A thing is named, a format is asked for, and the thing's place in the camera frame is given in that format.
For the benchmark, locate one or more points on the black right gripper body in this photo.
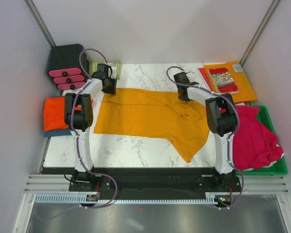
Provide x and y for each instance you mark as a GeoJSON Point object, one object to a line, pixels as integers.
{"type": "Point", "coordinates": [182, 98]}

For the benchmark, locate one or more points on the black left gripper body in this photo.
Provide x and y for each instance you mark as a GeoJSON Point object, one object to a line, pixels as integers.
{"type": "Point", "coordinates": [111, 89]}

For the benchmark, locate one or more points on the yellow t shirt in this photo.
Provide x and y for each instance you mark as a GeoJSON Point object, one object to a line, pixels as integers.
{"type": "Point", "coordinates": [155, 114]}

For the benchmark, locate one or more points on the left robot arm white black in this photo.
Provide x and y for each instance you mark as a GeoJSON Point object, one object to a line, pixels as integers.
{"type": "Point", "coordinates": [83, 166]}

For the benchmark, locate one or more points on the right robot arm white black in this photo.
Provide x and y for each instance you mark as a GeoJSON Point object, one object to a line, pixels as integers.
{"type": "Point", "coordinates": [222, 121]}

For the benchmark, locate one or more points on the green treehouse book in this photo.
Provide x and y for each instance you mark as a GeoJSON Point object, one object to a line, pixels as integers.
{"type": "Point", "coordinates": [94, 65]}

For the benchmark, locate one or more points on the red folder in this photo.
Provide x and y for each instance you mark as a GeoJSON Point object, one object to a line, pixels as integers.
{"type": "Point", "coordinates": [205, 76]}

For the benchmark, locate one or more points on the red yellow comic book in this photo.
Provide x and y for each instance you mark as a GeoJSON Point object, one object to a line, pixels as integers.
{"type": "Point", "coordinates": [223, 80]}

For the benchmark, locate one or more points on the black pink mini drawer unit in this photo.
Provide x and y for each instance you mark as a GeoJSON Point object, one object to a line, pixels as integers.
{"type": "Point", "coordinates": [65, 66]}

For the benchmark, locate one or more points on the folded orange t shirt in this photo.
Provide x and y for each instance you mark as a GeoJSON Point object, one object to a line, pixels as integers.
{"type": "Point", "coordinates": [54, 114]}

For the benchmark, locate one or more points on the orange folder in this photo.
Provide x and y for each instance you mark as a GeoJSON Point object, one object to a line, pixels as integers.
{"type": "Point", "coordinates": [245, 91]}

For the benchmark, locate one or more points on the folded blue t shirt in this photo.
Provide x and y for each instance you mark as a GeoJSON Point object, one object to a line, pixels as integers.
{"type": "Point", "coordinates": [53, 133]}

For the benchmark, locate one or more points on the magenta t shirt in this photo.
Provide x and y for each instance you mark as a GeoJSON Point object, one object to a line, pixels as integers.
{"type": "Point", "coordinates": [255, 144]}

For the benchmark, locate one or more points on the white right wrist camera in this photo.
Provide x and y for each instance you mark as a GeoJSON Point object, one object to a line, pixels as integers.
{"type": "Point", "coordinates": [190, 75]}

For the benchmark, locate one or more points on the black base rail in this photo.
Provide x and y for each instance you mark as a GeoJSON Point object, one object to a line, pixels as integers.
{"type": "Point", "coordinates": [155, 183]}

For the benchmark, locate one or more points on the white slotted cable duct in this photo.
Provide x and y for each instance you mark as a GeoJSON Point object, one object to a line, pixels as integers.
{"type": "Point", "coordinates": [97, 199]}

